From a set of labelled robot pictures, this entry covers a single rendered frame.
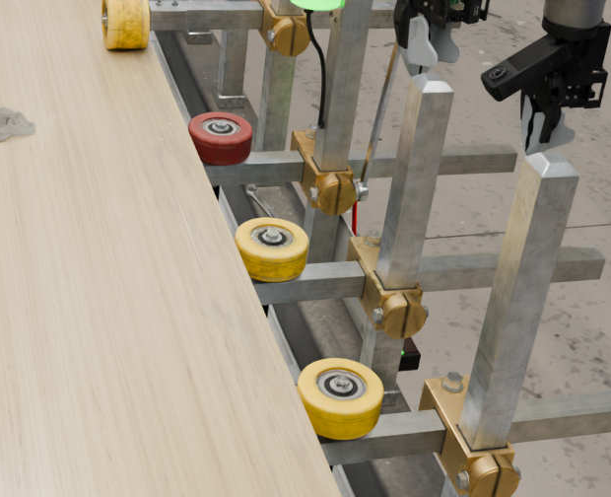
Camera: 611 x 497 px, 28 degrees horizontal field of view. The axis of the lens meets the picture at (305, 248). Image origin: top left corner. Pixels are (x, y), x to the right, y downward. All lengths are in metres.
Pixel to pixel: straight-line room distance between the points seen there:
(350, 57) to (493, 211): 1.85
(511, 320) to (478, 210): 2.19
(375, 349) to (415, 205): 0.19
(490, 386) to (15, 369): 0.43
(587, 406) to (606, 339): 1.63
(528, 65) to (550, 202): 0.61
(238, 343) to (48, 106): 0.51
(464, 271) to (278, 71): 0.47
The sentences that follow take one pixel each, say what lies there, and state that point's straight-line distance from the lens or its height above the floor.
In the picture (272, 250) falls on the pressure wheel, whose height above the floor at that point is 0.91.
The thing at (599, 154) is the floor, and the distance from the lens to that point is 3.71.
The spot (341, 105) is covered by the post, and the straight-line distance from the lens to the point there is 1.51.
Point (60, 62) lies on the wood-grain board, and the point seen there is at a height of 0.90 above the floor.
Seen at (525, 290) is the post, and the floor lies 1.04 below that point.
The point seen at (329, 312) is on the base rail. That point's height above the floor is 0.70.
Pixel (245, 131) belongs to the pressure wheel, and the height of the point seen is 0.91.
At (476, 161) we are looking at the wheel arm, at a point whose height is 0.85.
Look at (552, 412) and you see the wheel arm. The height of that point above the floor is 0.85.
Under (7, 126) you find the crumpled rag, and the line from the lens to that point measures 1.51.
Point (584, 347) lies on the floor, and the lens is 2.87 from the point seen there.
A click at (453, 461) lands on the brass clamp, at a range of 1.20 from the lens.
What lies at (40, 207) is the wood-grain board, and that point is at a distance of 1.37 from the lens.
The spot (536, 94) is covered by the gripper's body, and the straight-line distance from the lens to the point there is 1.68.
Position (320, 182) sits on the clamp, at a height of 0.86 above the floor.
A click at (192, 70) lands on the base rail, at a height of 0.70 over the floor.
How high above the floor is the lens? 1.62
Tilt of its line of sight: 33 degrees down
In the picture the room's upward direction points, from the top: 8 degrees clockwise
